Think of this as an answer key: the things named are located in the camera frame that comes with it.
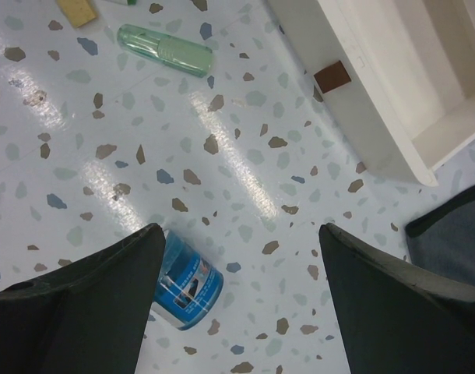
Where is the yellow sponge eraser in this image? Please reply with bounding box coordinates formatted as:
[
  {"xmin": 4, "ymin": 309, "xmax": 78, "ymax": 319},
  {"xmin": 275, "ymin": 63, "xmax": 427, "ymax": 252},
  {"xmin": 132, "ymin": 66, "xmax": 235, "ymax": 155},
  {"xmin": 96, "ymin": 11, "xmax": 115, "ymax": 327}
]
[{"xmin": 56, "ymin": 0, "xmax": 97, "ymax": 28}]

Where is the blue label can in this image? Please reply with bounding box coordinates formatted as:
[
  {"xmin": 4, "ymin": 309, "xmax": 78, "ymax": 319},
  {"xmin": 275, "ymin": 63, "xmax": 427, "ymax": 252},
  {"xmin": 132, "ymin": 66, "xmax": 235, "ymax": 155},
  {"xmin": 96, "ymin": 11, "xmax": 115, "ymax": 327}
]
[{"xmin": 151, "ymin": 230, "xmax": 223, "ymax": 330}]

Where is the grey pencil pouch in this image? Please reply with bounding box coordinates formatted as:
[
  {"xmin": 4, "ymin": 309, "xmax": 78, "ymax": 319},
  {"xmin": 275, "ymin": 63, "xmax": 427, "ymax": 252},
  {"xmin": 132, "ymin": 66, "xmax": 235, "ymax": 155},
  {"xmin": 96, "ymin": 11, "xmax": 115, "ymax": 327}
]
[{"xmin": 405, "ymin": 185, "xmax": 475, "ymax": 286}]

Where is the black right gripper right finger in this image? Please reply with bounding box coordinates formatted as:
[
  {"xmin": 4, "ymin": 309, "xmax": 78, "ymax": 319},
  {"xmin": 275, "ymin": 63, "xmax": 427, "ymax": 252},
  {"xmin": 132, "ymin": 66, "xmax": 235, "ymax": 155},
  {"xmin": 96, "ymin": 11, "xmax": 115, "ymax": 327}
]
[{"xmin": 318, "ymin": 224, "xmax": 475, "ymax": 373}]

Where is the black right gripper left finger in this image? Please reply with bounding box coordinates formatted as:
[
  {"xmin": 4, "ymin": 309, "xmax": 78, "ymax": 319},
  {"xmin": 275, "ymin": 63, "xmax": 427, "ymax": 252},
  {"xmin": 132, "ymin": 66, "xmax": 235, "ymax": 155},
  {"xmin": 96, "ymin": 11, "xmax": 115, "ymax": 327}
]
[{"xmin": 0, "ymin": 224, "xmax": 165, "ymax": 373}]

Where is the cream drawer organizer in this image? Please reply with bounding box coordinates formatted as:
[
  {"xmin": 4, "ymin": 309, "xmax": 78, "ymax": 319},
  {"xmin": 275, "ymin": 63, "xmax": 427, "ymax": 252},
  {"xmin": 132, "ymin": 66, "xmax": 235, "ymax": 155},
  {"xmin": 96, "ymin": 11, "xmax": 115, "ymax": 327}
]
[{"xmin": 269, "ymin": 1, "xmax": 475, "ymax": 186}]

